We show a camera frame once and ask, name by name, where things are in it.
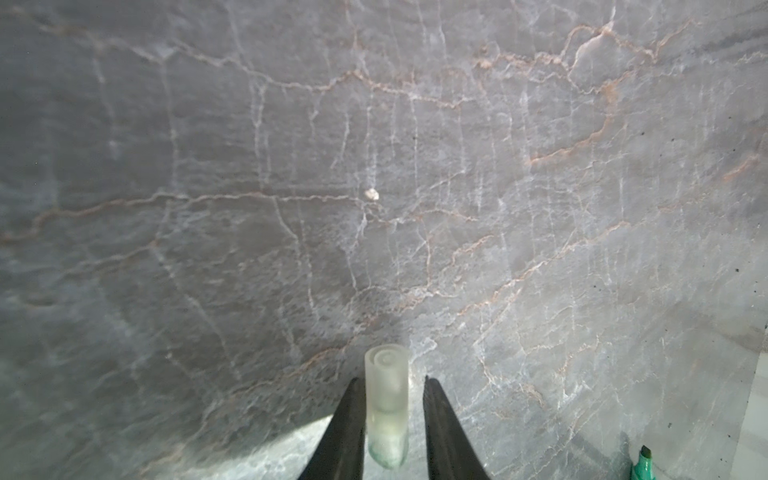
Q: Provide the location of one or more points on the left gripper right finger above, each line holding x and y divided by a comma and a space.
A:
450, 455

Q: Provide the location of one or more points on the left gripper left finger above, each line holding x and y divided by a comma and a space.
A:
341, 450

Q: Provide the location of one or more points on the clear green marker cap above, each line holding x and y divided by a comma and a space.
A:
387, 404

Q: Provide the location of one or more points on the green highlighter marker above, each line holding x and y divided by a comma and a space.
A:
643, 469

